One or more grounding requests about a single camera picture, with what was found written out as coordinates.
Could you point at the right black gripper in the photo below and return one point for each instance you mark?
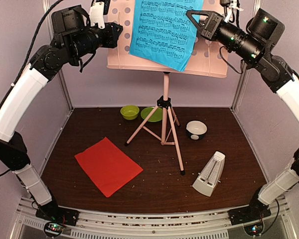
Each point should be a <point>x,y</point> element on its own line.
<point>211,26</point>

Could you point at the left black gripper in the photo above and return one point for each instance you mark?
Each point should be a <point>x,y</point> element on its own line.
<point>112,38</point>

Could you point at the pink music stand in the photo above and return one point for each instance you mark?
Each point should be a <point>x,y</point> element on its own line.
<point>205,62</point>

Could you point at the blue paper sheet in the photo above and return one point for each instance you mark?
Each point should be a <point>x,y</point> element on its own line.
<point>163,33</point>

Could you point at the red paper sheet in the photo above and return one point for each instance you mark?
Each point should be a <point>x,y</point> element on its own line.
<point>107,166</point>

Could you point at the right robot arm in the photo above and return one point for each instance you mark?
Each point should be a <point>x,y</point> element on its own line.
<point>254,46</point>

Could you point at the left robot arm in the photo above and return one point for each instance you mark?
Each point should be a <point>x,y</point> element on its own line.
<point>76,33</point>

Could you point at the lime green bowl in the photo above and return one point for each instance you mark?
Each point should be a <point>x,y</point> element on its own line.
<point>130,112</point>

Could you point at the dark bowl white inside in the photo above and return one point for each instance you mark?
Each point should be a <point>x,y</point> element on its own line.
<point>196,130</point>

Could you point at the white metronome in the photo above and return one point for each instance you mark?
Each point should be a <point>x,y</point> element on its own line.
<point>209,177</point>

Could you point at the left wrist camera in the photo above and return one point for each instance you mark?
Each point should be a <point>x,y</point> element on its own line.
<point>97,11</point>

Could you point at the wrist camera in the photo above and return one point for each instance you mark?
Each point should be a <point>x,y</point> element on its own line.
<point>231,9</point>
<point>97,11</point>

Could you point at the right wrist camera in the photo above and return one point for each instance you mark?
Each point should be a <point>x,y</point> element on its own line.
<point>231,9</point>

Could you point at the right aluminium post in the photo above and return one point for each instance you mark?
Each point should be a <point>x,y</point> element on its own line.
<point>245,74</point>

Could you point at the aluminium post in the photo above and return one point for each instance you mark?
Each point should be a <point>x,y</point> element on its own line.
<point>46,6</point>
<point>245,74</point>

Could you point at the left aluminium post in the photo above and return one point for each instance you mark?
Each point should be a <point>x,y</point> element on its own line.
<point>46,6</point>

